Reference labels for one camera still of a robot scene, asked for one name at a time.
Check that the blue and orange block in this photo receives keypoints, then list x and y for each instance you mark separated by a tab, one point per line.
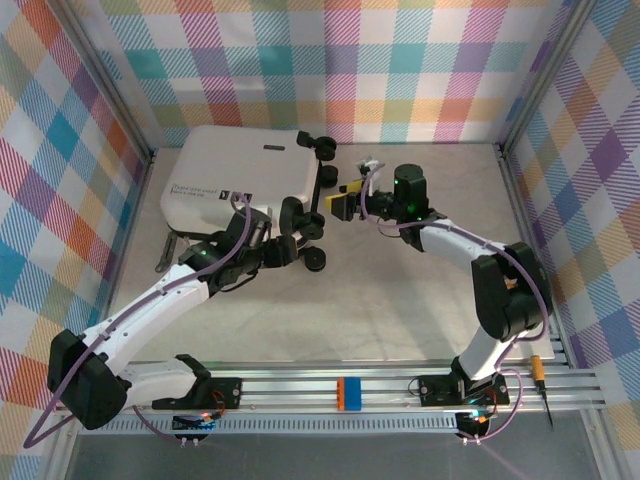
350	394

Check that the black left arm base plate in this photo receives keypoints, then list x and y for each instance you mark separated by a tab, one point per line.
232	395

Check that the aluminium table side rail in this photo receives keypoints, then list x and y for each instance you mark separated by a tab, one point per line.
122	255
520	210

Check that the white hard-shell suitcase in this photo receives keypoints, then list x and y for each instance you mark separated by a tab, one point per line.
240	170

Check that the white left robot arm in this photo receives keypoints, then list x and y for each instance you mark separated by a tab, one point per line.
150	305

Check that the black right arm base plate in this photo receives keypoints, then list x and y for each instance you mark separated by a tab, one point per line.
431	392

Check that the aluminium frame post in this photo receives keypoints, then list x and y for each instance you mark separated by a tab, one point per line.
542	75
108	75

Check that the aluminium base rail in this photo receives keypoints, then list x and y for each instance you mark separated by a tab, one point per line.
290	395

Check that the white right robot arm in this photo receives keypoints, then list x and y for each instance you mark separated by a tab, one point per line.
450	240

